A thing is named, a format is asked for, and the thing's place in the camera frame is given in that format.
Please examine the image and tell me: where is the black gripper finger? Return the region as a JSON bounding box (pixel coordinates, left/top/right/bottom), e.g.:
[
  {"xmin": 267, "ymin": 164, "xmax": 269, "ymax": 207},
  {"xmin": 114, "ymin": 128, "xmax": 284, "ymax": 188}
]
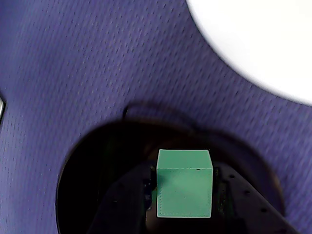
[
  {"xmin": 211, "ymin": 165, "xmax": 301, "ymax": 234},
  {"xmin": 87, "ymin": 164, "xmax": 157, "ymax": 234}
]

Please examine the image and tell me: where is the green cube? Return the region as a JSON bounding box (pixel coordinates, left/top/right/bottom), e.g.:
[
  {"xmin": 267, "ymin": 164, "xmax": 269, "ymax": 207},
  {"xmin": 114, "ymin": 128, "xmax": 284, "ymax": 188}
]
[{"xmin": 156, "ymin": 149, "xmax": 214, "ymax": 219}]

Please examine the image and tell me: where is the white round plate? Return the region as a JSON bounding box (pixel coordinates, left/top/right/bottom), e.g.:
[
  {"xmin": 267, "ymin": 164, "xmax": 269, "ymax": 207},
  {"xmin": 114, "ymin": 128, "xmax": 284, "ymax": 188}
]
[{"xmin": 186, "ymin": 0, "xmax": 312, "ymax": 107}]

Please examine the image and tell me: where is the black metal bucket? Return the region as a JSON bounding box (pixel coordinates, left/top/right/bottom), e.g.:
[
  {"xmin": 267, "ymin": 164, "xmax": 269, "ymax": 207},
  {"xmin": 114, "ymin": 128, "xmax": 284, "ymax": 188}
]
[{"xmin": 55, "ymin": 118, "xmax": 286, "ymax": 234}]

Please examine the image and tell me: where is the blue woven tablecloth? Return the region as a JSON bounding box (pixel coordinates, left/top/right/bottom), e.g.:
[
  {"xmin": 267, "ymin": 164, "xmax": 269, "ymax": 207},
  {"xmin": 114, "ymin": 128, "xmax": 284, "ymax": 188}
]
[{"xmin": 0, "ymin": 0, "xmax": 312, "ymax": 234}]

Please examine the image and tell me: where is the white flat rectangular object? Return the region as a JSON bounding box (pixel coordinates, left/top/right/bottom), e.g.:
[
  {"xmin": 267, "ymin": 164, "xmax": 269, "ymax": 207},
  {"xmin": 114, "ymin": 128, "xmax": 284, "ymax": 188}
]
[{"xmin": 0, "ymin": 94, "xmax": 6, "ymax": 122}]

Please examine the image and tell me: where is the black wire bucket handle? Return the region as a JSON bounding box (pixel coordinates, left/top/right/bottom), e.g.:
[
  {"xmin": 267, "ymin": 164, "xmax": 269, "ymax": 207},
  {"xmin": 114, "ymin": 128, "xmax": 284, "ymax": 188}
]
[{"xmin": 121, "ymin": 102, "xmax": 195, "ymax": 130}]

